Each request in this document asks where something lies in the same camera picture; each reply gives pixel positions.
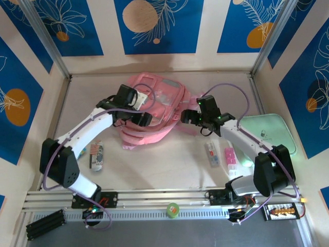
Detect pink backpack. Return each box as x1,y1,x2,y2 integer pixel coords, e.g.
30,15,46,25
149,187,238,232
118,72,206,150

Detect clear plastic small case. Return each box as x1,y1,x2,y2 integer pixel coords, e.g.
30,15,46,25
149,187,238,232
205,140,221,168

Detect flag print pencil case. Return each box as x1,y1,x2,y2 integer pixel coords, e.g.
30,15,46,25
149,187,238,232
88,140,105,173

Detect pink white pill box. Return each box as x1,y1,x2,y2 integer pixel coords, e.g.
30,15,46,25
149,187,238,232
224,146,242,179

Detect mint green zip case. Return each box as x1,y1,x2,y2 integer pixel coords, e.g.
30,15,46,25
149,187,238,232
232,113,299,168

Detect green tape roll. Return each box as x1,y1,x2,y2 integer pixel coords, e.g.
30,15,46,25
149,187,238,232
166,202,180,219

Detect black power distribution board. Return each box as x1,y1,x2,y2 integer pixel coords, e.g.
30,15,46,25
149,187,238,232
261,202,299,221

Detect black extrusion block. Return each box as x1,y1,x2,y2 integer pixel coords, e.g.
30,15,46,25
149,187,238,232
25,208,65,241

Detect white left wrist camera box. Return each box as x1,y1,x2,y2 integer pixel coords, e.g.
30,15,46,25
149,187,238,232
133,91,150,109

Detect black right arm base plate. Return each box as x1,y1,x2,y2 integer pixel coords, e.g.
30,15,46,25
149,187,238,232
205,189,258,206

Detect aluminium corner post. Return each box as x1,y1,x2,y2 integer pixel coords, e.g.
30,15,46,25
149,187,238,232
17,0,72,80
249,0,303,78

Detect aluminium mounting rail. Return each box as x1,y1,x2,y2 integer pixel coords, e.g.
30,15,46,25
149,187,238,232
22,184,304,213

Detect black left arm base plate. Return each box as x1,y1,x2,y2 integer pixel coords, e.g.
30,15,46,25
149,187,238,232
71,191,119,209

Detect grey slotted cable duct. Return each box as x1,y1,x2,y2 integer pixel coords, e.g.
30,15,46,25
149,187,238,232
30,208,268,222

